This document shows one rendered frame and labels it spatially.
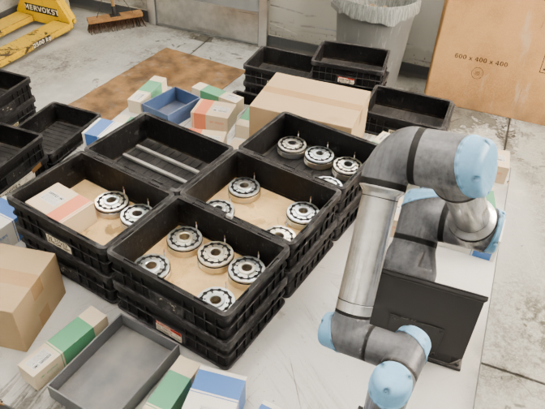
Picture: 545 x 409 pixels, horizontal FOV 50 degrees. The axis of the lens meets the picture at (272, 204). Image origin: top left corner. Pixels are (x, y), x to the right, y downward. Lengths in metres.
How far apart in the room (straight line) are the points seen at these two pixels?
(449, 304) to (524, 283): 1.56
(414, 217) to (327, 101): 0.87
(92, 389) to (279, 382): 0.47
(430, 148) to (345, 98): 1.21
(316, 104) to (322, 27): 2.44
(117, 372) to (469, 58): 3.30
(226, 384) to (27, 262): 0.65
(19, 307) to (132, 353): 0.31
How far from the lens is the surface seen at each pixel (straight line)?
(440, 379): 1.67
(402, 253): 1.56
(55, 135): 3.17
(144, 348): 1.67
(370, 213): 1.20
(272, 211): 1.85
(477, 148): 1.15
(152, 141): 2.19
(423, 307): 1.55
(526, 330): 2.86
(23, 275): 1.71
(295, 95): 2.33
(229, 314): 1.43
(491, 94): 4.32
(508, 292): 2.99
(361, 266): 1.20
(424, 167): 1.16
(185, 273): 1.66
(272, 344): 1.66
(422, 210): 1.57
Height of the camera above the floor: 2.02
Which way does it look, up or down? 39 degrees down
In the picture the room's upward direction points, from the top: 3 degrees clockwise
